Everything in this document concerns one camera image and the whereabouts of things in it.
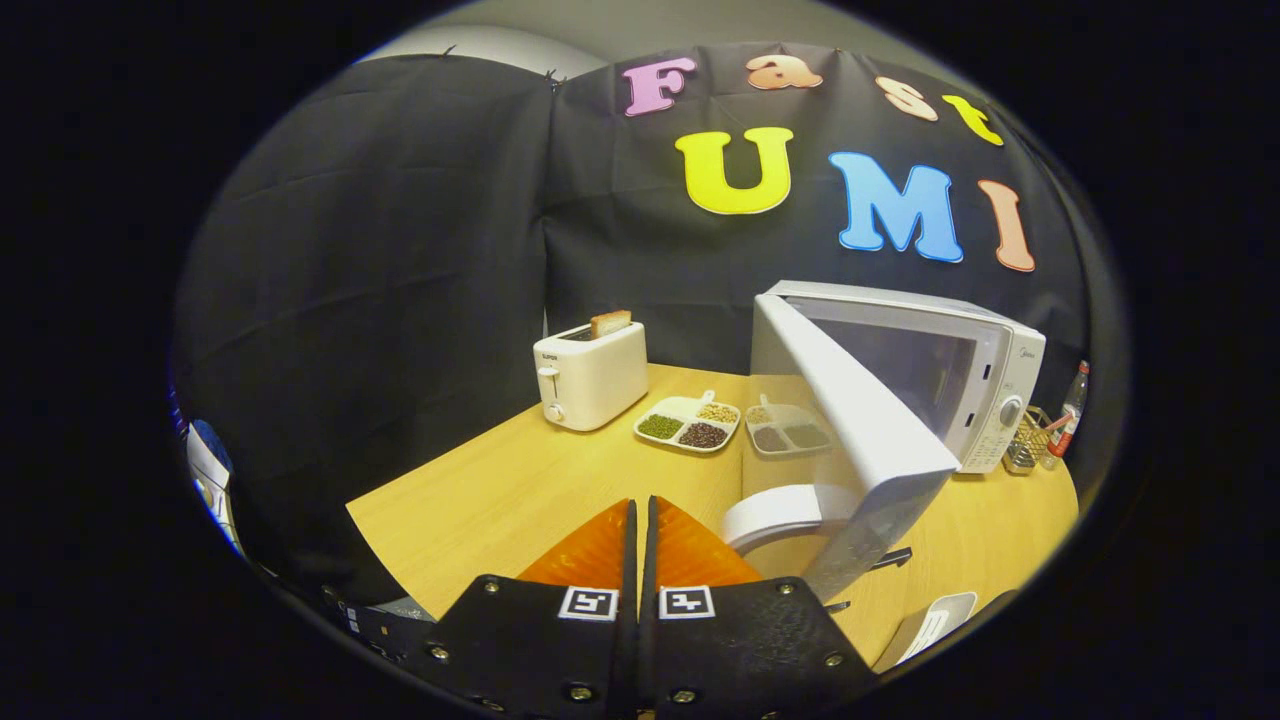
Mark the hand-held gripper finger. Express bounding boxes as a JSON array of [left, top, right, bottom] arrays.
[[425, 498, 641, 720], [640, 495, 881, 720]]

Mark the white toaster oven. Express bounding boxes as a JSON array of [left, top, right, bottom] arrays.
[[720, 280, 1047, 606]]

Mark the white pop-up toaster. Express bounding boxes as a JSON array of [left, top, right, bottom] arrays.
[[533, 322, 649, 433]]

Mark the divided white bean dish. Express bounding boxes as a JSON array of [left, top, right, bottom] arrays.
[[633, 390, 743, 456]]

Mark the small white ribbed tray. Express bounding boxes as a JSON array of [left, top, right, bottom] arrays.
[[872, 591, 979, 673]]

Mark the blue white object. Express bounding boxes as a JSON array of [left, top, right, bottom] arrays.
[[185, 420, 246, 556]]

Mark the clear bottle red label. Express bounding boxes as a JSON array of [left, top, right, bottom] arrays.
[[1045, 360, 1091, 459]]

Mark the metal wire basket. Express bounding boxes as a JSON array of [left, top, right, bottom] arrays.
[[1003, 405, 1051, 475]]

